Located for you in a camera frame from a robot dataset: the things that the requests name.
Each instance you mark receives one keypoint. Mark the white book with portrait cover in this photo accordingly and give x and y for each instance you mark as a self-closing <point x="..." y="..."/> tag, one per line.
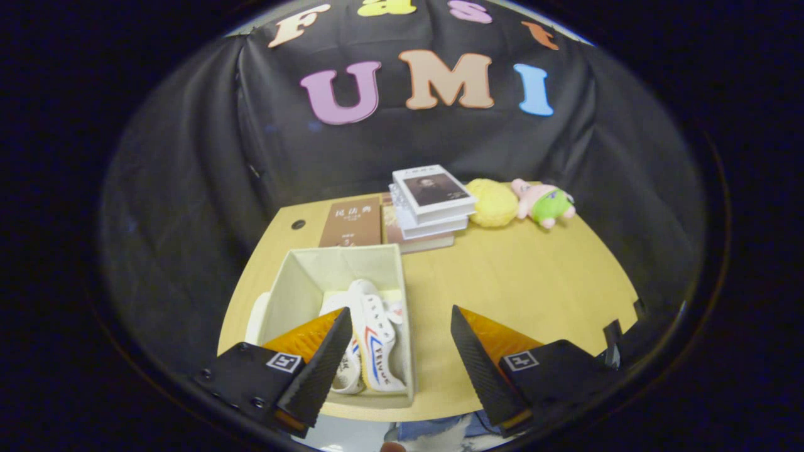
<point x="433" y="188"/>

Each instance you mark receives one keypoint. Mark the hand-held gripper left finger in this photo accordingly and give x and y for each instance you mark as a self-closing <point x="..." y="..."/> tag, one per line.
<point x="320" y="370"/>

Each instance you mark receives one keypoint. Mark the yellow round plush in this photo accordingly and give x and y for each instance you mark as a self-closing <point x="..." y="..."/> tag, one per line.
<point x="493" y="203"/>

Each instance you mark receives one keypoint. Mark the brown cover book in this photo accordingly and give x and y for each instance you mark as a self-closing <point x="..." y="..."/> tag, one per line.
<point x="352" y="223"/>

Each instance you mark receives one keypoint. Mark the plain white book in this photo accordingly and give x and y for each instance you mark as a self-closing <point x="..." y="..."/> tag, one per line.
<point x="433" y="227"/>

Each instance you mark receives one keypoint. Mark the pink and green plush toy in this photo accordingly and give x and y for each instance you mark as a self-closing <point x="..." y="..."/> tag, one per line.
<point x="546" y="204"/>

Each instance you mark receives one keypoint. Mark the black backdrop cloth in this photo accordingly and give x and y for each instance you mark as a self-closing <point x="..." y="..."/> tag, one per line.
<point x="176" y="188"/>

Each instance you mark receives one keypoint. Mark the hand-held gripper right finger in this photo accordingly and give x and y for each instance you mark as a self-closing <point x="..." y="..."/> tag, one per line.
<point x="480" y="370"/>

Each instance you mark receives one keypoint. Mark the black table clamp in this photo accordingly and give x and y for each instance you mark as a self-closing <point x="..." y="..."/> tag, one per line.
<point x="640" y="309"/>
<point x="612" y="345"/>

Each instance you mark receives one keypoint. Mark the pinkish thick book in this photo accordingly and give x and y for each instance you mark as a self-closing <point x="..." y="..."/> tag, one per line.
<point x="427" y="242"/>

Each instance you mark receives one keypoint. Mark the grey fabric storage box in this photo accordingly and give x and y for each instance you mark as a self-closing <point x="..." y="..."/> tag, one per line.
<point x="326" y="263"/>

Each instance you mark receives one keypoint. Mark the white canvas shoe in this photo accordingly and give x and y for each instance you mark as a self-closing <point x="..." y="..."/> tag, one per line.
<point x="348" y="373"/>
<point x="377" y="339"/>

